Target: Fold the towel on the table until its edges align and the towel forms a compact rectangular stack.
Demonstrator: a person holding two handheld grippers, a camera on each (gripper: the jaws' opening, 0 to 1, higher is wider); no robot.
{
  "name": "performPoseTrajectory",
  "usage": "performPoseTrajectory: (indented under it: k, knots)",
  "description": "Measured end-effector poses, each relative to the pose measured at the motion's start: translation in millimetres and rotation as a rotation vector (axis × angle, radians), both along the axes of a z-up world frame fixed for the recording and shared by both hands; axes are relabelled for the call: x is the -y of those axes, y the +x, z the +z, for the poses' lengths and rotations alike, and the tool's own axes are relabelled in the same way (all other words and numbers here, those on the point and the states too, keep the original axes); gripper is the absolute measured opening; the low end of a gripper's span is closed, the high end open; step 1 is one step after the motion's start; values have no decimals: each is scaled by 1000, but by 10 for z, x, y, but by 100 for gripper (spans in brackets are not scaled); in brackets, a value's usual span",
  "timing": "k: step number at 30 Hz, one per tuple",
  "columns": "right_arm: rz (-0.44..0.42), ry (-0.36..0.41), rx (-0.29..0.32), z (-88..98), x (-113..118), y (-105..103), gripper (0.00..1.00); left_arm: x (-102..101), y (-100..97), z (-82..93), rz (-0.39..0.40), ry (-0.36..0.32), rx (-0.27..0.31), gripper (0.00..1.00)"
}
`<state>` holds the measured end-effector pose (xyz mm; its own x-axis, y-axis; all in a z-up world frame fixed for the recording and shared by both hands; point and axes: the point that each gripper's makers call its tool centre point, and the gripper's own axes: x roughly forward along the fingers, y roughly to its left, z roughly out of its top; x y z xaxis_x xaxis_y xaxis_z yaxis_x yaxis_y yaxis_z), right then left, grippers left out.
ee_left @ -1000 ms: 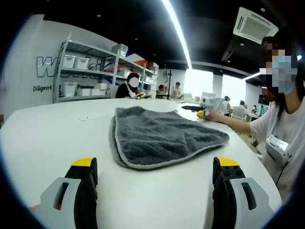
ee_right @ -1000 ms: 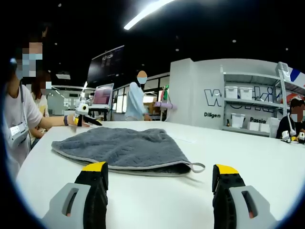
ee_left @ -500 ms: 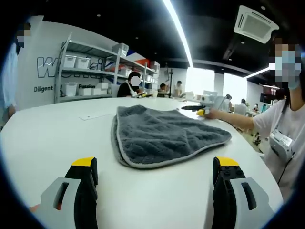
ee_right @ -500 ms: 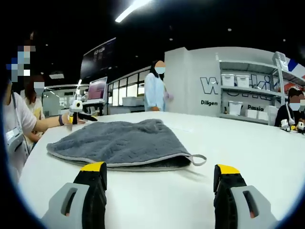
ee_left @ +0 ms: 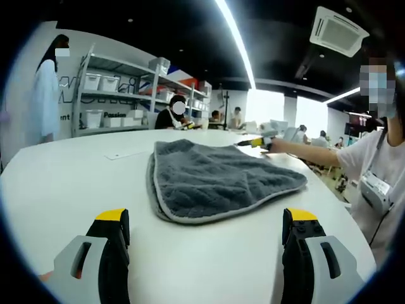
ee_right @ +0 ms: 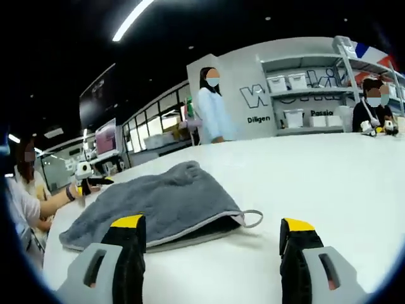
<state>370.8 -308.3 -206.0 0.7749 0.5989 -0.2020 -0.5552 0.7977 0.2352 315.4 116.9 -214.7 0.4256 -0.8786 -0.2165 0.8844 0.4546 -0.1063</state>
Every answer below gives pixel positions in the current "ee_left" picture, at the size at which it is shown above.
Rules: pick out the person's left hand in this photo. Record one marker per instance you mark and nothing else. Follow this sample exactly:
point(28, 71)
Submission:
point(47, 276)

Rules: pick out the white ceiling light strip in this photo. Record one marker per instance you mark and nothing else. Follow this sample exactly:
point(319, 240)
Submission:
point(237, 38)
point(343, 95)

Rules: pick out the white cup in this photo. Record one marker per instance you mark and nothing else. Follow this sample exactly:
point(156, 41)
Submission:
point(205, 124)

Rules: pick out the group of white storage boxes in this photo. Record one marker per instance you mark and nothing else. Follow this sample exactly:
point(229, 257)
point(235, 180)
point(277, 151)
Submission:
point(109, 83)

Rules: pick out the ceiling air conditioner unit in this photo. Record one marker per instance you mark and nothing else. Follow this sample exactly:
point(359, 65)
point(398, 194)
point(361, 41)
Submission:
point(338, 30)

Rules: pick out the person's right hand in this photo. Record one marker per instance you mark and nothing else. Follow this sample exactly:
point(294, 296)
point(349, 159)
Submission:
point(278, 146)

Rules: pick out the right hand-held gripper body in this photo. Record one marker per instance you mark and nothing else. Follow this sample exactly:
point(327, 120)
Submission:
point(268, 142)

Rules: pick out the white power strip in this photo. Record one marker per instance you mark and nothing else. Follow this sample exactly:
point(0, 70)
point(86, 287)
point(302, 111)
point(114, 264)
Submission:
point(126, 155)

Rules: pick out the person's white shirt torso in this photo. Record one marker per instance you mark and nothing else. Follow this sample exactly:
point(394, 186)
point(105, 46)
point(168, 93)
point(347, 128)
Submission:
point(379, 158)

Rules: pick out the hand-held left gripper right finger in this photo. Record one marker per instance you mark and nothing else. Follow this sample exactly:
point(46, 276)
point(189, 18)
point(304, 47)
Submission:
point(297, 269)

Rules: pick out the grey metal storage shelf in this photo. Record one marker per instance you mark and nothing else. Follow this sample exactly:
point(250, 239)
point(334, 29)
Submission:
point(104, 94)

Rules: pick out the black tripod stand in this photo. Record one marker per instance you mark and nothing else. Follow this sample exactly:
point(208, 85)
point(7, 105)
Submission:
point(226, 109)

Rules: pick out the grey chest device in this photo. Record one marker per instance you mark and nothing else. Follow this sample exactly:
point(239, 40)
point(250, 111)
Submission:
point(376, 190)

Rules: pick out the white table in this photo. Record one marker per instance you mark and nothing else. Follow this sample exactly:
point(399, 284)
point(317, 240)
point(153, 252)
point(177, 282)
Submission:
point(79, 190)

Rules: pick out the grey towel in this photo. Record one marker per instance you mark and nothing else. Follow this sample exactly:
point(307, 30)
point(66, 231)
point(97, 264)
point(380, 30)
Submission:
point(205, 183)

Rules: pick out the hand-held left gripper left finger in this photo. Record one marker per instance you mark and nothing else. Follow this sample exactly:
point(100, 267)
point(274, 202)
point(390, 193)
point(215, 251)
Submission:
point(114, 253)

